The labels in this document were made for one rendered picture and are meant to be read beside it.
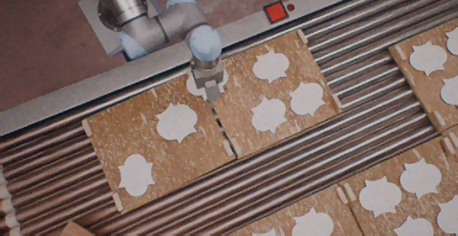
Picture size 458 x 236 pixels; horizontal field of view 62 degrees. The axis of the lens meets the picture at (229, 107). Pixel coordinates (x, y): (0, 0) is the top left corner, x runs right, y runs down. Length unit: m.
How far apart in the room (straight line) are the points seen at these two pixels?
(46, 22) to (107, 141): 1.47
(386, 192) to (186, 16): 0.88
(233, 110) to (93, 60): 1.35
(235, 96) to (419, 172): 0.67
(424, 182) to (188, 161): 0.80
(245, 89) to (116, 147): 0.48
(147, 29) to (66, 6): 1.77
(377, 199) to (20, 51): 2.17
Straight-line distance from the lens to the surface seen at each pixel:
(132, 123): 1.35
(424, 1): 1.74
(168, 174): 1.31
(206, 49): 0.92
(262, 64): 1.39
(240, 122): 1.33
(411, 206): 1.46
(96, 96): 1.43
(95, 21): 1.57
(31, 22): 2.74
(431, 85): 1.58
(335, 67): 1.48
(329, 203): 1.35
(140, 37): 0.98
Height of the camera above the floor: 2.23
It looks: 75 degrees down
